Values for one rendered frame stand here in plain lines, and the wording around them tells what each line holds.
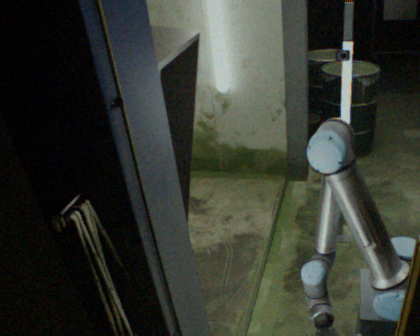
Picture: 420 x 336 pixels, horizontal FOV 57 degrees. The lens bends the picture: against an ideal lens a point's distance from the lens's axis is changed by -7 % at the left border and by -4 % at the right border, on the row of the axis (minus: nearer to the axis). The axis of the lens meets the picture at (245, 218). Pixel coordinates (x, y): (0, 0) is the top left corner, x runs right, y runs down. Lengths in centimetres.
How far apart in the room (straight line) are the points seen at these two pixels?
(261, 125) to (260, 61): 57
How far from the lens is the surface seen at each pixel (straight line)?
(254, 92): 356
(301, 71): 345
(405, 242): 165
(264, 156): 377
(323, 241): 159
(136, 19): 65
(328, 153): 121
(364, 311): 172
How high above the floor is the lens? 190
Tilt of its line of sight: 34 degrees down
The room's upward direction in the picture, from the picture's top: 6 degrees counter-clockwise
